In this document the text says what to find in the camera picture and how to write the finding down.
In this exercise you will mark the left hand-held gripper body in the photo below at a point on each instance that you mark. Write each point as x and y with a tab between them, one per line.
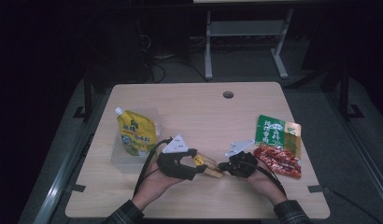
169	163

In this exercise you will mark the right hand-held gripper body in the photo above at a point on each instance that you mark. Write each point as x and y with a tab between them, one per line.
242	165

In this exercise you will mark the yellow spouted drink pouch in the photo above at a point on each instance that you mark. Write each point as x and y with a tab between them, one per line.
136	133

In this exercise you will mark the clear plastic container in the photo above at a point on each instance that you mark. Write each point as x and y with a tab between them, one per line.
124	161

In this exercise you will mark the green and red snack packet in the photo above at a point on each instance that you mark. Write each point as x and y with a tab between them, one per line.
278	137

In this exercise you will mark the person's left hand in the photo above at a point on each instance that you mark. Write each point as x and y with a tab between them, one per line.
152	186

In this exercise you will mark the person's right hand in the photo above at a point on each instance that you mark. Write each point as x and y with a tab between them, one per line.
266	186

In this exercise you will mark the black metal stand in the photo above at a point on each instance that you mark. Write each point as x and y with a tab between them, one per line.
87	93
345	93

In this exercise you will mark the black table edge bracket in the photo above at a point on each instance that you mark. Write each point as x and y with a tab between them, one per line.
78	188
315	188

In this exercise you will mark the aluminium rail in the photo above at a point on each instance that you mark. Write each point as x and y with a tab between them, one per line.
371	168
60	183

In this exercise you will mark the grey metal table frame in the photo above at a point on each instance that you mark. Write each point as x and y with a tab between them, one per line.
245	28

